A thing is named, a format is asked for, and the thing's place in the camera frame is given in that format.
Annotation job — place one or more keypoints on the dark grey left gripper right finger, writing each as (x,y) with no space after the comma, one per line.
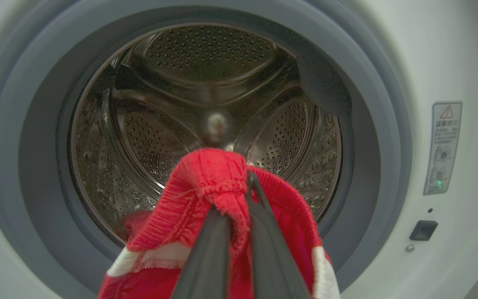
(270,257)

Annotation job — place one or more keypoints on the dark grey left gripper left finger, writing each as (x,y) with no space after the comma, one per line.
(208,261)

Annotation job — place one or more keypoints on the red and white garment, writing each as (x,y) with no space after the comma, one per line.
(189,195)

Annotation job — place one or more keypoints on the black door latch socket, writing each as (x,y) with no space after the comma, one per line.
(423,230)

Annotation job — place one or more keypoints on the grey rubber door gasket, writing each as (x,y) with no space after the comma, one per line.
(35,166)

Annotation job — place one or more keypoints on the white washing machine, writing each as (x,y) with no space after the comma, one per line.
(438,50)

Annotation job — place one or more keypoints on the perforated steel drum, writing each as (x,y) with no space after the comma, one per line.
(152,137)

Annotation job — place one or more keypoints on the grey warning sticker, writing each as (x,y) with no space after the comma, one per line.
(443,145)

